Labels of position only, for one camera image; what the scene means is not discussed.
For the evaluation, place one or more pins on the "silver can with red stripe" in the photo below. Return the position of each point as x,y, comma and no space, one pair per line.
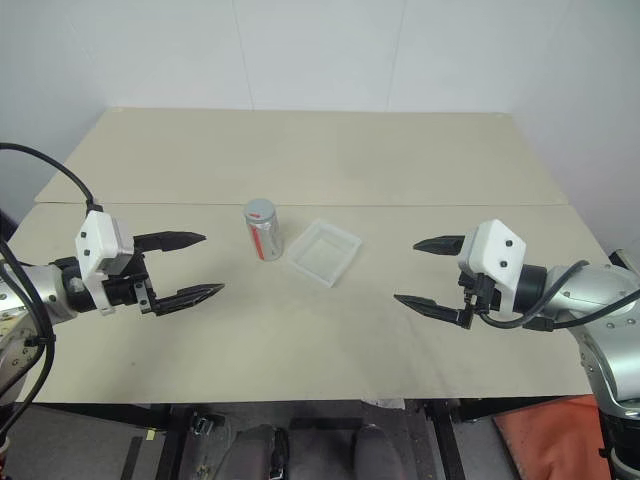
266,240

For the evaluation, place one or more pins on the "white paper scrap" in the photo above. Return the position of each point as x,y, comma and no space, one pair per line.
387,402

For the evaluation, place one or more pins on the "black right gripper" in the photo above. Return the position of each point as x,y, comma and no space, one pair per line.
482,295

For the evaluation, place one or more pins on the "small white red packet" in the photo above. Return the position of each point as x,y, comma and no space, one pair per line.
259,209

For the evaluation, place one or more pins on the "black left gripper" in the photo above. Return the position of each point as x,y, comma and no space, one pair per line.
120,292

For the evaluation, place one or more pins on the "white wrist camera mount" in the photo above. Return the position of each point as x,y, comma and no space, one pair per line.
495,245
97,235

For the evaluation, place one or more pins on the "small silver metal bracket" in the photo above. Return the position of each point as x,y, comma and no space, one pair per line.
202,426

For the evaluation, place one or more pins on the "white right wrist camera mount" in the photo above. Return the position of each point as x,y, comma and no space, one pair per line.
495,245

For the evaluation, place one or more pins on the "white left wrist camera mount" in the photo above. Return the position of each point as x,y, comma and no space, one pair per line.
97,235

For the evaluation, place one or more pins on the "black metal table frame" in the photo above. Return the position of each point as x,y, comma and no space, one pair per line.
175,440

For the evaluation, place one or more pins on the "orange cloth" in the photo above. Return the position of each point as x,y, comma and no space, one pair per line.
545,440

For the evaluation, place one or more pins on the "black angled bar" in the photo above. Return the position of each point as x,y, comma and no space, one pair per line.
7,225

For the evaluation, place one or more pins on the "dark rounded shape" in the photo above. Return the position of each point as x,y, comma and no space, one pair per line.
375,450

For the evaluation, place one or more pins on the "clear plastic tray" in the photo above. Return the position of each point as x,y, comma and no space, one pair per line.
325,252

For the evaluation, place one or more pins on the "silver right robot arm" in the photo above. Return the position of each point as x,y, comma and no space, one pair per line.
600,285

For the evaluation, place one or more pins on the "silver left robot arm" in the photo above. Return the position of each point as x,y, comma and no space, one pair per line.
40,290

